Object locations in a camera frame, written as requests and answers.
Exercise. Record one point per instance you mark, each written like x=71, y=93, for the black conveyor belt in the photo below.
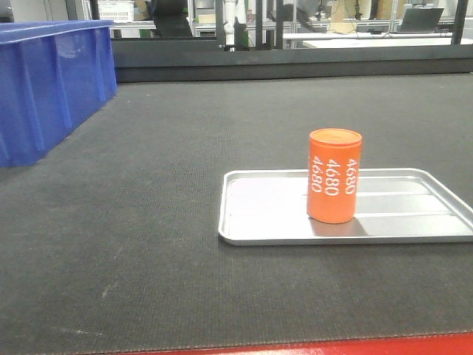
x=110, y=243

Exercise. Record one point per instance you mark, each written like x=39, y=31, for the grey laptop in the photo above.
x=421, y=20

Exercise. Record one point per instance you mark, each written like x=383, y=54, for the red conveyor frame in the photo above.
x=458, y=343

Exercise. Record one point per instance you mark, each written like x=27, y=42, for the blue plastic crate on conveyor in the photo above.
x=54, y=76

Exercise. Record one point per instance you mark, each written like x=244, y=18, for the orange cylindrical capacitor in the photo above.
x=333, y=166

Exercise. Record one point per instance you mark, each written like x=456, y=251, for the silver metal tray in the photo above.
x=268, y=207

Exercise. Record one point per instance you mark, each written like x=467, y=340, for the black conveyor side rail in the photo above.
x=151, y=60

